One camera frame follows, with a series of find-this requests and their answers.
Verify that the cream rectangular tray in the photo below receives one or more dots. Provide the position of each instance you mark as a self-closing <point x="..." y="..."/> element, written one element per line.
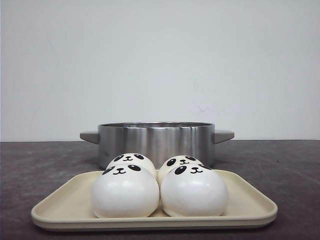
<point x="69" y="209"/>

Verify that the stainless steel steamer pot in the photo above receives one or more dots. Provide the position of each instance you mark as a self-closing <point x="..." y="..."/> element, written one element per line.
<point x="157" y="140"/>

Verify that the panda bun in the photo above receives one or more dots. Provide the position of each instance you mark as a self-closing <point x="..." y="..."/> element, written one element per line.
<point x="193" y="190"/>
<point x="125" y="191"/>
<point x="134" y="159"/>
<point x="173" y="162"/>

